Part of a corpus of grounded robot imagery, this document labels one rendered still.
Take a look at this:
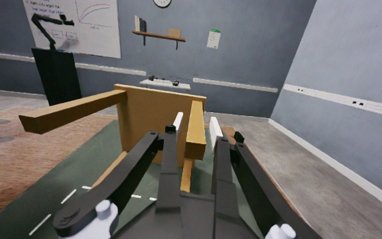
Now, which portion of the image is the small wooden stool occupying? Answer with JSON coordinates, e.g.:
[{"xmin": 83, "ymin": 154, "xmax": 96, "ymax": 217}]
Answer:
[{"xmin": 18, "ymin": 84, "xmax": 206, "ymax": 192}]

